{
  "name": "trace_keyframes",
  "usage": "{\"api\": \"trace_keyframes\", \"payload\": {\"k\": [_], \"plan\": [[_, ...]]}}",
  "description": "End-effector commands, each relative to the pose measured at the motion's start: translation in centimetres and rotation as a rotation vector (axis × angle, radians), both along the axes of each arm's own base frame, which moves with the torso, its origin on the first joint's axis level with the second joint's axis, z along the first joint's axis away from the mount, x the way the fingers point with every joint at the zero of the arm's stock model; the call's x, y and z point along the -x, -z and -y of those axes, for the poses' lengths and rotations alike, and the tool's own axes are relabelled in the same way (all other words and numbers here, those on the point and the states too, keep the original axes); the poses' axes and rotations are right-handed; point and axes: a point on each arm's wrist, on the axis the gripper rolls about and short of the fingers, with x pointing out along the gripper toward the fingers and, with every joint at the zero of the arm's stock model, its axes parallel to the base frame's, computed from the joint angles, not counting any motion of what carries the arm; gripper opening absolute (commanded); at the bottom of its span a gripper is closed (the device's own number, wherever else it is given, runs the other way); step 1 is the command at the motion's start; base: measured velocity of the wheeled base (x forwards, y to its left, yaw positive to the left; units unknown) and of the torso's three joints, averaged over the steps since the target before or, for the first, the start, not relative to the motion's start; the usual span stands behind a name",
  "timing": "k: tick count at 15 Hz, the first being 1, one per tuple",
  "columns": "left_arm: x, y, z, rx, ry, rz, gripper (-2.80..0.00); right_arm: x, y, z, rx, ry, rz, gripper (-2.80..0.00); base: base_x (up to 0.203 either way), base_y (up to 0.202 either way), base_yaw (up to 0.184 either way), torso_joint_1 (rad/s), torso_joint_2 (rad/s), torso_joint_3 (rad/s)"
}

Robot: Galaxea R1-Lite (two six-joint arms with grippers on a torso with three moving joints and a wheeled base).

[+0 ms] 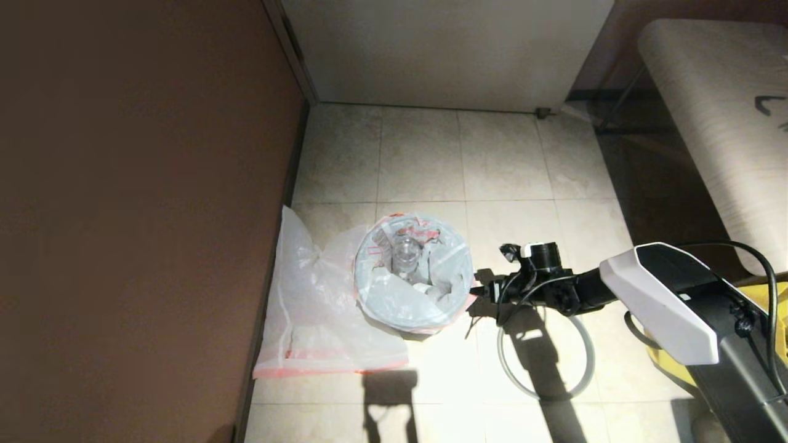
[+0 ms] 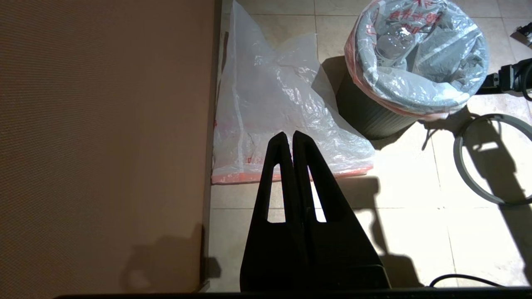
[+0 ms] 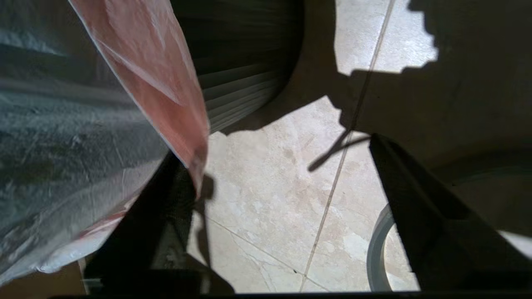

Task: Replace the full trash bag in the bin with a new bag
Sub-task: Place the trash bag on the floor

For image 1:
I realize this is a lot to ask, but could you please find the white plastic bag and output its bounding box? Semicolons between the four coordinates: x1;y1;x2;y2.
254;206;410;380
352;212;478;338

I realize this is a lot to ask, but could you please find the grey bin ring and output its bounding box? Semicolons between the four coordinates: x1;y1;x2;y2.
497;305;596;402

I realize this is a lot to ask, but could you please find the yellow plastic bag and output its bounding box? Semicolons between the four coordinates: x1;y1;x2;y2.
643;277;788;401

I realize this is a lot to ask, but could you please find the clear plastic bottle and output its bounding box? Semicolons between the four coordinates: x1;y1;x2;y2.
391;237;423;277

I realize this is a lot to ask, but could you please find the white door panel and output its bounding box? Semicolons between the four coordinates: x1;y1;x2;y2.
280;0;616;114

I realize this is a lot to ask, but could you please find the beige wood-grain table top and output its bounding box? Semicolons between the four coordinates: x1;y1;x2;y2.
637;18;788;276

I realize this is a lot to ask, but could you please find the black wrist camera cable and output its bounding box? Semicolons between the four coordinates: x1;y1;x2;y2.
497;274;582;325

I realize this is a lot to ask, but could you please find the black metal table frame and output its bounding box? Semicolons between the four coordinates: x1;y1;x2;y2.
566;62;684;137

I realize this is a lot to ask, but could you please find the black elbow cable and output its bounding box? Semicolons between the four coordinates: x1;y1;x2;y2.
625;240;788;397

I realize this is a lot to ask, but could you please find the dark door frame post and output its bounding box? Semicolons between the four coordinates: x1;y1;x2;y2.
263;0;319;105

